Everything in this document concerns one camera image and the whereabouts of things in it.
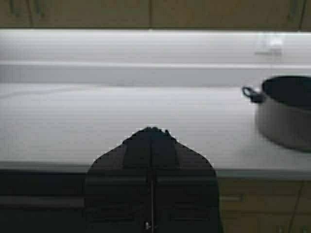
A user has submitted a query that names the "white wall outlet plate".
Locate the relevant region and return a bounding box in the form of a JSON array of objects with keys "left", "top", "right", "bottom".
[{"left": 254, "top": 33, "right": 284, "bottom": 56}]

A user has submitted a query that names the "wooden lower right drawer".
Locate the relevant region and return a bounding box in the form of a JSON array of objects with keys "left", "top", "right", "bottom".
[{"left": 218, "top": 178, "right": 311, "bottom": 233}]

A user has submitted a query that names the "grey pot with black handles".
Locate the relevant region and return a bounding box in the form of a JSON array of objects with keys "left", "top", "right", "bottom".
[{"left": 241, "top": 75, "right": 311, "bottom": 152}]

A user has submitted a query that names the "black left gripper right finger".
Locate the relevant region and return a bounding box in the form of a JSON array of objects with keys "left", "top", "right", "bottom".
[{"left": 152, "top": 126, "right": 223, "bottom": 233}]

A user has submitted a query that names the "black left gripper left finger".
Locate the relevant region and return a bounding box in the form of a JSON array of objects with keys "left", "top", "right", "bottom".
[{"left": 84, "top": 126, "right": 153, "bottom": 233}]

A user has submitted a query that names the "black appliance below counter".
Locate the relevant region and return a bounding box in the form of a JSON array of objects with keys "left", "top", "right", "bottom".
[{"left": 0, "top": 170, "right": 89, "bottom": 233}]

